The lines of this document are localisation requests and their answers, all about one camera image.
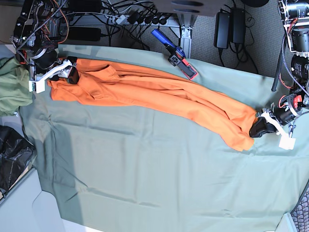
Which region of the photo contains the blue clamp on table edge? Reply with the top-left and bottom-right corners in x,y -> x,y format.
151,29 -> 198,80

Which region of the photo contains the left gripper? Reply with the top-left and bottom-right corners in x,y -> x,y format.
249,101 -> 302,150

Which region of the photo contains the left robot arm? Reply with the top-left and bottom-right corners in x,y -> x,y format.
249,0 -> 309,150

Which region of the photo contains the green table cloth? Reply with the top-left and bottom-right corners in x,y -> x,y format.
18,43 -> 309,232

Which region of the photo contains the black power adapter left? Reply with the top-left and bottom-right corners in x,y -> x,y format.
68,27 -> 101,42

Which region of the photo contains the aluminium frame post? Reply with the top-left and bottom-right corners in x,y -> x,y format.
177,14 -> 197,58

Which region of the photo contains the olive green garment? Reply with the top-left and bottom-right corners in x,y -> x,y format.
0,57 -> 32,116

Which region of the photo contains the black plastic bag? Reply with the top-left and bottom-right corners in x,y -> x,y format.
0,126 -> 35,198

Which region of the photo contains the black power strip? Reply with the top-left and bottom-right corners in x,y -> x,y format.
112,12 -> 172,26

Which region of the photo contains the black power adapter pair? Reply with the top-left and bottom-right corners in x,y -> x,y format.
213,7 -> 246,49

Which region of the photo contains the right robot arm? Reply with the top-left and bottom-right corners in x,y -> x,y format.
10,0 -> 79,93

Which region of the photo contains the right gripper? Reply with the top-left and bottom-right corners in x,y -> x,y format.
28,52 -> 80,93

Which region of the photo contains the orange T-shirt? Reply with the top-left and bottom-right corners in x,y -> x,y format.
48,58 -> 256,151

